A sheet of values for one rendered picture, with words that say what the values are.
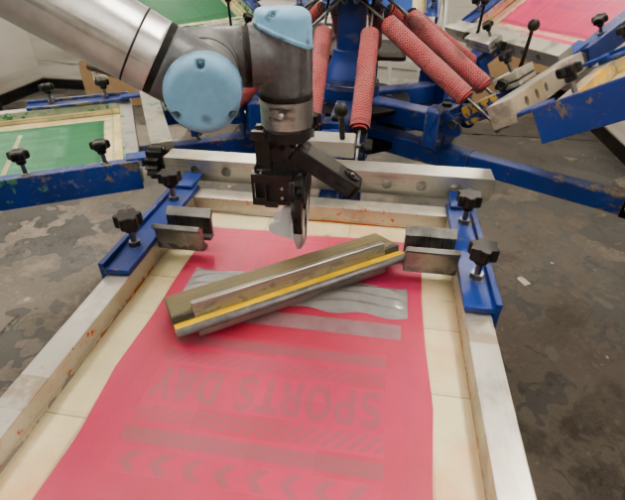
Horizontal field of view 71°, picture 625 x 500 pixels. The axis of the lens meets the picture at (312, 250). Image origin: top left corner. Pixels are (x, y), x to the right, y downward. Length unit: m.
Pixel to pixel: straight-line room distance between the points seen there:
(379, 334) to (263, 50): 0.41
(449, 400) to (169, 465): 0.34
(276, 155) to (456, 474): 0.47
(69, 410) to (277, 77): 0.49
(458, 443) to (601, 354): 1.72
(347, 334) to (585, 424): 1.42
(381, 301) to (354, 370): 0.14
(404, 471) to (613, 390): 1.65
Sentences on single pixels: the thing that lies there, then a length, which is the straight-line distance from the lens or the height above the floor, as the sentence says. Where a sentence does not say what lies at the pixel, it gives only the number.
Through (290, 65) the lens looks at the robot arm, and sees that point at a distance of 0.60.
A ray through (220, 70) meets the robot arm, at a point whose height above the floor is 1.32.
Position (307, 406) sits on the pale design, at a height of 0.96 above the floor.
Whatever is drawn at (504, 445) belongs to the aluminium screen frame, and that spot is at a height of 0.99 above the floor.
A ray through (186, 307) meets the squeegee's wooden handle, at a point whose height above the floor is 1.00.
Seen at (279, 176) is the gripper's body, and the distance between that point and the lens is 0.66.
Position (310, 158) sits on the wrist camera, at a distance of 0.65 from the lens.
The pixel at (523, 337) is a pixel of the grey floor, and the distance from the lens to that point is 2.16.
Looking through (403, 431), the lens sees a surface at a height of 0.95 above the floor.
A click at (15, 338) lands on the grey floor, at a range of 2.34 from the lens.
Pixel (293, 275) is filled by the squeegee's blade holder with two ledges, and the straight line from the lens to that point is 0.67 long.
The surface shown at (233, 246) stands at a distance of 0.83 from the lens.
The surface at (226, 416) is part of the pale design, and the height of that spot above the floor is 0.95.
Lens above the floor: 1.42
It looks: 35 degrees down
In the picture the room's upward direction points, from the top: straight up
